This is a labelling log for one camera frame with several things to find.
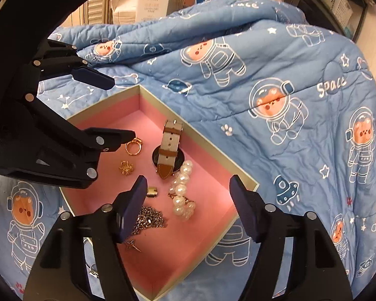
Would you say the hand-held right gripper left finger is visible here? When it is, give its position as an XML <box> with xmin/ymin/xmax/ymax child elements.
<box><xmin>23</xmin><ymin>175</ymin><xmax>148</xmax><ymax>301</ymax></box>

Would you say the blue astronaut bear blanket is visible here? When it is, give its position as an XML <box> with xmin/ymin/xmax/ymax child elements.
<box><xmin>0</xmin><ymin>0</ymin><xmax>376</xmax><ymax>293</ymax></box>

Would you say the green box with pink lining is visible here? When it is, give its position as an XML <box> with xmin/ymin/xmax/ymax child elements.
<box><xmin>59</xmin><ymin>83</ymin><xmax>260</xmax><ymax>300</ymax></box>

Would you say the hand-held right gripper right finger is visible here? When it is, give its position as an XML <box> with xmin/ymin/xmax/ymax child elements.
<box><xmin>229</xmin><ymin>175</ymin><xmax>354</xmax><ymax>301</ymax></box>

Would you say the chain necklace with star pendant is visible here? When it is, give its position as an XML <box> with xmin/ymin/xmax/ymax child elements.
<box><xmin>124</xmin><ymin>205</ymin><xmax>168</xmax><ymax>253</ymax></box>

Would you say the white pearl bracelet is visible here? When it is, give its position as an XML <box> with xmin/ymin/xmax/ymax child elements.
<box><xmin>167</xmin><ymin>160</ymin><xmax>197</xmax><ymax>224</ymax></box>

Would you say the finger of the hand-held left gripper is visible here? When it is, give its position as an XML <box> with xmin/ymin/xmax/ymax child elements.
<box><xmin>28</xmin><ymin>39</ymin><xmax>116</xmax><ymax>90</ymax></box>
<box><xmin>0</xmin><ymin>91</ymin><xmax>136</xmax><ymax>190</ymax></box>

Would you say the white storage basket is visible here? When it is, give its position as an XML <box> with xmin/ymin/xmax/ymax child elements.
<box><xmin>328</xmin><ymin>0</ymin><xmax>355</xmax><ymax>29</ymax></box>

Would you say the watch with beige strap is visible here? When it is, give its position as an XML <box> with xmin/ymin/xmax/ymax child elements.
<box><xmin>152</xmin><ymin>119</ymin><xmax>186</xmax><ymax>180</ymax></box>

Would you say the grey louvered closet door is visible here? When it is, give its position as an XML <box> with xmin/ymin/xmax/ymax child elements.
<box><xmin>62</xmin><ymin>0</ymin><xmax>114</xmax><ymax>28</ymax></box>

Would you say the gold flower brooch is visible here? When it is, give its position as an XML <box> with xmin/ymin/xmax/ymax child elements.
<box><xmin>118</xmin><ymin>161</ymin><xmax>136</xmax><ymax>177</ymax></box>

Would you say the gold ring with stones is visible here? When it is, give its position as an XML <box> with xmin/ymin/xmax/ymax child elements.
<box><xmin>125</xmin><ymin>137</ymin><xmax>144</xmax><ymax>156</ymax></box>

